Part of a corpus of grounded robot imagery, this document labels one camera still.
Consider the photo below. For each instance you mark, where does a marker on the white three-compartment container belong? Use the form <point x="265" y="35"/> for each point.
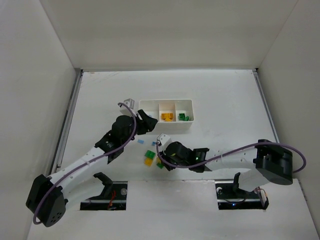
<point x="154" y="107"/>

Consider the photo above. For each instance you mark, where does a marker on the left aluminium table rail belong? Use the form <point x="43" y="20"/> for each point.
<point x="67" y="121"/>

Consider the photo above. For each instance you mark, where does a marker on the green yellow lego stack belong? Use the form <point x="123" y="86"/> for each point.
<point x="149" y="157"/>
<point x="159" y="163"/>

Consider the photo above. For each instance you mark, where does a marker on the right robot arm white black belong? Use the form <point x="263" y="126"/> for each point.
<point x="261" y="163"/>

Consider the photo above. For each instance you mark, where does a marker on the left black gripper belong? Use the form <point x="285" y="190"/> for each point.
<point x="142" y="122"/>

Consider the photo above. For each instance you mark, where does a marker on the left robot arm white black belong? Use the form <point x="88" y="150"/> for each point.
<point x="49" y="196"/>

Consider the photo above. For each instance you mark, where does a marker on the green lego brick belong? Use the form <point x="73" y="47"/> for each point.
<point x="183" y="117"/>

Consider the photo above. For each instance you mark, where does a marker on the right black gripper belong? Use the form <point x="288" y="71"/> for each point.
<point x="167" y="158"/>

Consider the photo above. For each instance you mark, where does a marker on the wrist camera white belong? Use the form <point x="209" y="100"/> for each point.
<point x="127" y="107"/>
<point x="164" y="140"/>

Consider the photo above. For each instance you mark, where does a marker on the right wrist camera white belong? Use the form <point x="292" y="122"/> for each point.
<point x="164" y="140"/>

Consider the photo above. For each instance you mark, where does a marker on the orange lego brick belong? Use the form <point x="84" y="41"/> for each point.
<point x="167" y="116"/>

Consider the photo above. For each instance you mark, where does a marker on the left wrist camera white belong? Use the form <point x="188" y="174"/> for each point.
<point x="127" y="107"/>

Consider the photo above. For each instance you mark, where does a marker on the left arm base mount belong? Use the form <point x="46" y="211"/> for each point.
<point x="113" y="196"/>

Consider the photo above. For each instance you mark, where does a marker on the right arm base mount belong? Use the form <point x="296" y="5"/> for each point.
<point x="231" y="197"/>

